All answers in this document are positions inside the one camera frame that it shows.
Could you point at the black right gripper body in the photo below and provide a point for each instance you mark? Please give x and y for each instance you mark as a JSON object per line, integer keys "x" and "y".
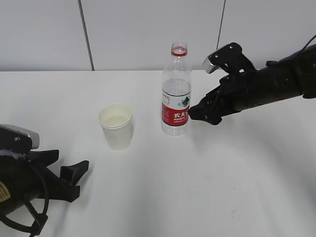
{"x": 233, "y": 94}

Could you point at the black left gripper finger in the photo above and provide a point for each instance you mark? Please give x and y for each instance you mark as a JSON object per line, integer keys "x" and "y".
{"x": 45, "y": 158}
{"x": 73, "y": 173}

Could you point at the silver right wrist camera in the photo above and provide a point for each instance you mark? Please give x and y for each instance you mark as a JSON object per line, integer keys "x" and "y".
{"x": 230, "y": 59}

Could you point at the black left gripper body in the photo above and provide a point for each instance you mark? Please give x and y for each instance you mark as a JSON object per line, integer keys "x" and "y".
{"x": 24, "y": 179}

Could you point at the clear water bottle red label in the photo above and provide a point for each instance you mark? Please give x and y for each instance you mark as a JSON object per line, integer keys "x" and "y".
{"x": 176, "y": 91}

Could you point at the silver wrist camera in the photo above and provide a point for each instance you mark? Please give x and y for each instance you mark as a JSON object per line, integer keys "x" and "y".
{"x": 230, "y": 59}
{"x": 17, "y": 139}

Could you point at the white paper cup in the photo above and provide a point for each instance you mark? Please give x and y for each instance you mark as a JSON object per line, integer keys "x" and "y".
{"x": 116, "y": 123}

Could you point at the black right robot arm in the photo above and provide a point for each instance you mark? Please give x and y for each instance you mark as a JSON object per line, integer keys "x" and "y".
{"x": 287, "y": 78}

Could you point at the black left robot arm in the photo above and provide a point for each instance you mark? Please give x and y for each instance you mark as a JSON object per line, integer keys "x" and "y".
{"x": 8, "y": 205}

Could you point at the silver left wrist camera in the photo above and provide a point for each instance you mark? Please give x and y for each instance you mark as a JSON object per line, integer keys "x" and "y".
{"x": 17, "y": 139}

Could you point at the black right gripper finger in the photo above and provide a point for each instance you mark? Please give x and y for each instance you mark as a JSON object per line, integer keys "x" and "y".
{"x": 206, "y": 110}

